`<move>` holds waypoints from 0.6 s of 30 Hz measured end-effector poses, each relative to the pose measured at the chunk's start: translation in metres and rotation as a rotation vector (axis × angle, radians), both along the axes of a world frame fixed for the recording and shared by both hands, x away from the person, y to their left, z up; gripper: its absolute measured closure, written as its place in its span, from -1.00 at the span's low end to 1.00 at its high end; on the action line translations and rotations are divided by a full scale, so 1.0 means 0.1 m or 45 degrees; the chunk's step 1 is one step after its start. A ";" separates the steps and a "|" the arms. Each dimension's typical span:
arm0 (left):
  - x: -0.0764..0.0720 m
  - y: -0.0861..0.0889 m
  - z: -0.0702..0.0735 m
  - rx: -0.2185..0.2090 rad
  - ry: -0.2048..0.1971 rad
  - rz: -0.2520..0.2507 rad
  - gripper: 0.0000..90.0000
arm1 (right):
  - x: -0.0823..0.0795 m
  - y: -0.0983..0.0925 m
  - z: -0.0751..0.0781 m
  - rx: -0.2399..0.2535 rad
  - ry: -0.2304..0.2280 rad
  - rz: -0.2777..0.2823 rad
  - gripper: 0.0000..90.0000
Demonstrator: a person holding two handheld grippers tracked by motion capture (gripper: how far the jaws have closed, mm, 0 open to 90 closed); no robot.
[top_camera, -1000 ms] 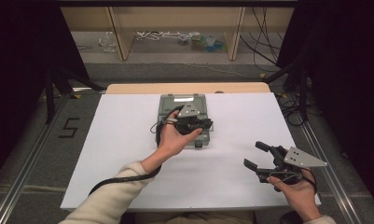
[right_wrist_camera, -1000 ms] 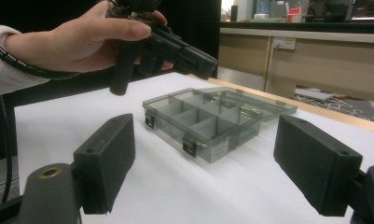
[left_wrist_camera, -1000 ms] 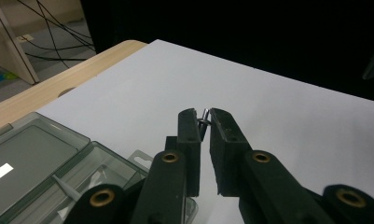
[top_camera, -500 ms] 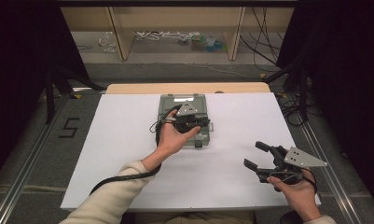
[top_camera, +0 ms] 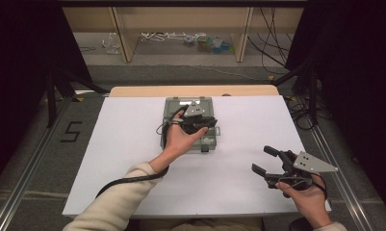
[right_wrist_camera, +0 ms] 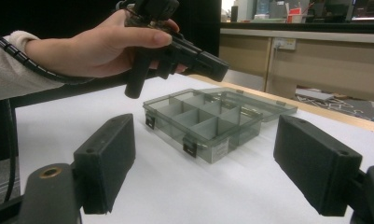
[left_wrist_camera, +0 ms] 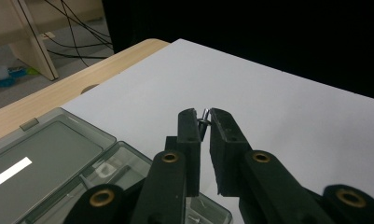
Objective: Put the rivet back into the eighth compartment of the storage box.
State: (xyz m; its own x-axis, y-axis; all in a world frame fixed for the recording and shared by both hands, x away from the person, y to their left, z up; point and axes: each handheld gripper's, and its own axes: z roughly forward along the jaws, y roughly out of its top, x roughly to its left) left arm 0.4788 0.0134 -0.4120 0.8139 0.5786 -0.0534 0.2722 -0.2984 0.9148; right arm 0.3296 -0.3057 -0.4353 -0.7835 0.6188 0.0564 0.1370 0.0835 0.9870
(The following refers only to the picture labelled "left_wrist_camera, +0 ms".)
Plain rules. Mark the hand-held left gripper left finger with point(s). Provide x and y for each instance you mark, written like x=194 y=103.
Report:
x=191 y=161

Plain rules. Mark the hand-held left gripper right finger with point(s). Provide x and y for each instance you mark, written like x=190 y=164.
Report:
x=226 y=155

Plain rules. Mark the small metal part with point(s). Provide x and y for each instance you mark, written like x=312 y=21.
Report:
x=204 y=119

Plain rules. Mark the clear grey plastic organizer box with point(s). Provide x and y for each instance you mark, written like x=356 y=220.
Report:
x=51 y=146

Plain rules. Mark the white table mat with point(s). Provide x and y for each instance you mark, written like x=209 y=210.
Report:
x=237 y=77

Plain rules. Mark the black curtain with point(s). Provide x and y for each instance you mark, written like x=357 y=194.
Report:
x=268 y=31

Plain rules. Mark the green floor object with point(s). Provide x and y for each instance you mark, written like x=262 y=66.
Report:
x=32 y=71

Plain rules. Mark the blue floor object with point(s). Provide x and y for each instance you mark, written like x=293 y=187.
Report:
x=10 y=77

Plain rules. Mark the beige wooden table leg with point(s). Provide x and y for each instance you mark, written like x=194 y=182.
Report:
x=29 y=40

